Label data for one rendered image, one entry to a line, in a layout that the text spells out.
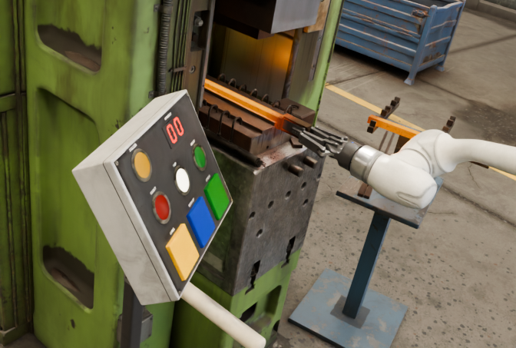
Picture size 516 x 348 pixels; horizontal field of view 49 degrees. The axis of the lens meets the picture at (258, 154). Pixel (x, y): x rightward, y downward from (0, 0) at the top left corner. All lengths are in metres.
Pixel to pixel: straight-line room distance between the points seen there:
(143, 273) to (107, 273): 0.66
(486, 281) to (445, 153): 1.60
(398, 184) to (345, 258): 1.43
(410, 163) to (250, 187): 0.42
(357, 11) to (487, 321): 3.46
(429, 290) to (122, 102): 1.88
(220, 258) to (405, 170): 0.66
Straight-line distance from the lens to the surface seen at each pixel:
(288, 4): 1.43
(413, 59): 5.31
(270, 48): 1.86
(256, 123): 1.57
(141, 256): 0.98
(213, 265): 1.77
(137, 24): 1.27
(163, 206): 1.00
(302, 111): 1.73
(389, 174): 1.40
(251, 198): 1.53
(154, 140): 1.03
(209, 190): 1.16
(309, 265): 2.69
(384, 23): 5.37
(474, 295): 2.90
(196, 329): 1.98
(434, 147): 1.49
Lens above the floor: 1.67
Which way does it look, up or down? 29 degrees down
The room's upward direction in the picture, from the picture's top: 11 degrees clockwise
